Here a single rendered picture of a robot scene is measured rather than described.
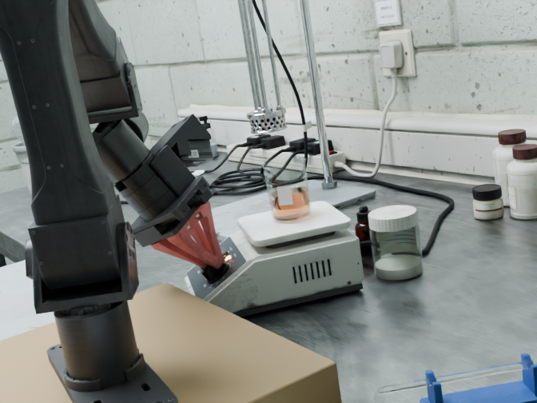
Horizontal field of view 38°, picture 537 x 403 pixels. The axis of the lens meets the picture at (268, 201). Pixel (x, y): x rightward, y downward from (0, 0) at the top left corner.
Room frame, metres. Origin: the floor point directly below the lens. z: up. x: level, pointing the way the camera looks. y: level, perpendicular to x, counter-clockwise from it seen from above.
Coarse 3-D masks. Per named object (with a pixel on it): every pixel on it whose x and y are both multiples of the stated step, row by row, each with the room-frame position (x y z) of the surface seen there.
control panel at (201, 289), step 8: (232, 240) 0.93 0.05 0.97; (224, 248) 0.92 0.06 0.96; (232, 248) 0.90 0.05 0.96; (224, 256) 0.89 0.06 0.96; (232, 256) 0.88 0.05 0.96; (240, 256) 0.86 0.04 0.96; (232, 264) 0.86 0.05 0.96; (240, 264) 0.84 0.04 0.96; (192, 272) 0.93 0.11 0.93; (200, 272) 0.91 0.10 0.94; (232, 272) 0.84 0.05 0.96; (192, 280) 0.90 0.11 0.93; (200, 280) 0.88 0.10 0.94; (224, 280) 0.83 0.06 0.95; (200, 288) 0.86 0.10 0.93; (208, 288) 0.84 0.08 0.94; (200, 296) 0.84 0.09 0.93
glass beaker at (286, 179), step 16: (272, 160) 0.94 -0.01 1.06; (288, 160) 0.93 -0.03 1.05; (304, 160) 0.90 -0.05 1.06; (272, 176) 0.89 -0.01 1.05; (288, 176) 0.88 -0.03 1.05; (304, 176) 0.90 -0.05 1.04; (272, 192) 0.89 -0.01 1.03; (288, 192) 0.88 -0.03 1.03; (304, 192) 0.89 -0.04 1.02; (272, 208) 0.90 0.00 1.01; (288, 208) 0.88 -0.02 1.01; (304, 208) 0.89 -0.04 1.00
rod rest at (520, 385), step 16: (432, 384) 0.55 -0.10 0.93; (512, 384) 0.57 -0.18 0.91; (528, 384) 0.56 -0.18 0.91; (432, 400) 0.55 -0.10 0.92; (448, 400) 0.56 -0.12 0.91; (464, 400) 0.56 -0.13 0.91; (480, 400) 0.56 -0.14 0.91; (496, 400) 0.55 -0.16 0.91; (512, 400) 0.55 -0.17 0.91; (528, 400) 0.55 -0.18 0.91
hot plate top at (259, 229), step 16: (320, 208) 0.93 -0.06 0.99; (240, 224) 0.92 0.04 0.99; (256, 224) 0.91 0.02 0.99; (272, 224) 0.89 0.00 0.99; (288, 224) 0.88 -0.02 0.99; (304, 224) 0.87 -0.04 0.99; (320, 224) 0.86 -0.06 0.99; (336, 224) 0.85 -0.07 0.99; (256, 240) 0.84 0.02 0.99; (272, 240) 0.84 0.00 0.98; (288, 240) 0.84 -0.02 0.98
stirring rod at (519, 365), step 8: (536, 360) 0.56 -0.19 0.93; (488, 368) 0.56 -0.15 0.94; (496, 368) 0.56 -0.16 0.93; (504, 368) 0.56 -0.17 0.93; (512, 368) 0.56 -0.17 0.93; (520, 368) 0.56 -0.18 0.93; (528, 368) 0.56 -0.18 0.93; (440, 376) 0.56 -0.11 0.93; (448, 376) 0.56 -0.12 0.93; (456, 376) 0.56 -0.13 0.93; (464, 376) 0.56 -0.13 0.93; (472, 376) 0.56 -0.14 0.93; (480, 376) 0.56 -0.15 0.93; (400, 384) 0.56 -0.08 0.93; (408, 384) 0.56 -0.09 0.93; (416, 384) 0.56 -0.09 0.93; (424, 384) 0.55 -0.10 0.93; (384, 392) 0.55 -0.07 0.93; (392, 392) 0.55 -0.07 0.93
